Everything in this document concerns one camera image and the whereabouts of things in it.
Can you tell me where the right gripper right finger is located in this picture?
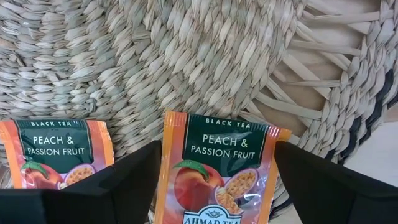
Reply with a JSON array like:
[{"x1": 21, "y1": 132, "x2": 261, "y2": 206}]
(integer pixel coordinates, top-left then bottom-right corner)
[{"x1": 274, "y1": 141, "x2": 398, "y2": 224}]

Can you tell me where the orange peach tea bag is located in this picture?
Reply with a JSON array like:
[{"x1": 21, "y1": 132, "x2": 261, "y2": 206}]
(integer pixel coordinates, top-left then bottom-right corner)
[
  {"x1": 154, "y1": 109, "x2": 293, "y2": 224},
  {"x1": 0, "y1": 119, "x2": 115, "y2": 190}
]

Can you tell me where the round woven straw placemat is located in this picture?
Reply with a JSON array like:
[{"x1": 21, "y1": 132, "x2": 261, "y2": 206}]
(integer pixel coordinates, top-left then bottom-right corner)
[{"x1": 0, "y1": 0, "x2": 398, "y2": 220}]

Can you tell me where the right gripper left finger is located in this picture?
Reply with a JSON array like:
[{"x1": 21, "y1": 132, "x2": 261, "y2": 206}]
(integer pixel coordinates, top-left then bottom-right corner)
[{"x1": 0, "y1": 139, "x2": 163, "y2": 224}]

